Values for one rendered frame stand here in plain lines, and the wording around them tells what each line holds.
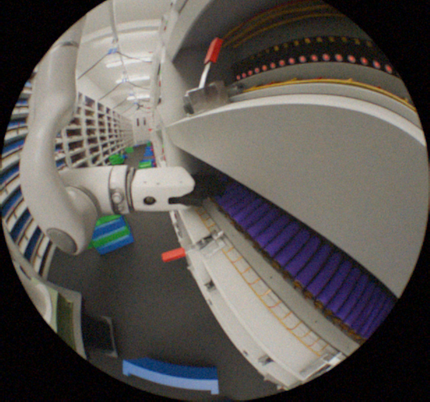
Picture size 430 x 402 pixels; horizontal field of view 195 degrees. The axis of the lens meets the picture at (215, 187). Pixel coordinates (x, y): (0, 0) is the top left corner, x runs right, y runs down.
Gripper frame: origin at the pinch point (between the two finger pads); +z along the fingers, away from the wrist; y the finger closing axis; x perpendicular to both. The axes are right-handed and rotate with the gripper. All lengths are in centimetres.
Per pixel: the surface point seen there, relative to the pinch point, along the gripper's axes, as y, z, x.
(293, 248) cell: -18.8, 3.1, 1.3
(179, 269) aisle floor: 17, -4, 61
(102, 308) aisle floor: 1, -55, 69
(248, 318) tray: -22.0, -4.6, 8.1
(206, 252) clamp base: -10.4, -5.0, 7.0
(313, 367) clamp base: -35.0, -3.9, 6.4
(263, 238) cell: -14.6, 1.6, 2.2
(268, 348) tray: -27.4, -5.0, 8.4
